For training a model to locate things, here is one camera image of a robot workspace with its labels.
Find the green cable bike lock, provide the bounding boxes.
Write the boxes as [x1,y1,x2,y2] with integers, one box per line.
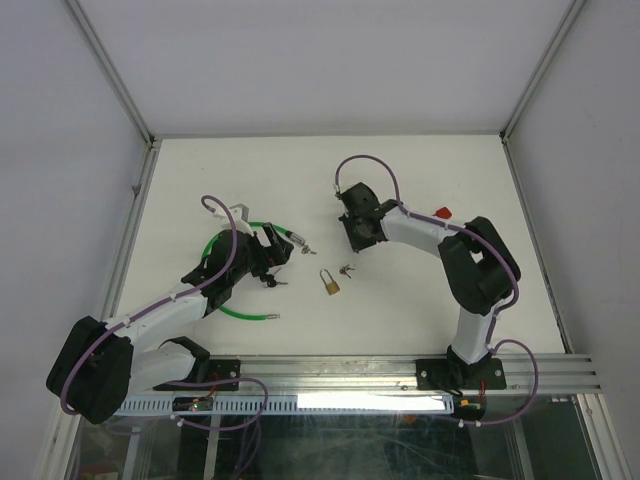
[201,224,307,321]

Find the black-headed key pair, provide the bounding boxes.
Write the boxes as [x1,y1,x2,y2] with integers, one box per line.
[260,272,287,288]

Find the small silver keys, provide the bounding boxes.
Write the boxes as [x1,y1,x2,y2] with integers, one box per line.
[339,264,355,278]

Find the brass padlock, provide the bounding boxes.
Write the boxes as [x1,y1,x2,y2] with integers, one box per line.
[319,269,341,296]

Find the red cable seal tag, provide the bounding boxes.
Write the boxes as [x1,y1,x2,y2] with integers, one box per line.
[434,207,452,220]

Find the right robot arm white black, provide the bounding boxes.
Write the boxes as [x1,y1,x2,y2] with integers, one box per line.
[336,182,521,387]

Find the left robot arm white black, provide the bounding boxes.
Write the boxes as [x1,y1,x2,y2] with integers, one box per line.
[46,222,298,424]

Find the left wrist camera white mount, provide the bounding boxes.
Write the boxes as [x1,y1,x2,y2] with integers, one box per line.
[210,203,254,236]

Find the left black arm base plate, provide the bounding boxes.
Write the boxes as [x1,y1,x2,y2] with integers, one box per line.
[153,357,242,391]

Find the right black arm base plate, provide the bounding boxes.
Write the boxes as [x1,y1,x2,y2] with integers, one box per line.
[415,357,507,396]

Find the grey slotted cable duct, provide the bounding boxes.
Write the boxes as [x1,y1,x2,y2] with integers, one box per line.
[116,393,454,417]

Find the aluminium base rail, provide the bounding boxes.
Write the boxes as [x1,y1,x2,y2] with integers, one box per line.
[62,353,601,396]

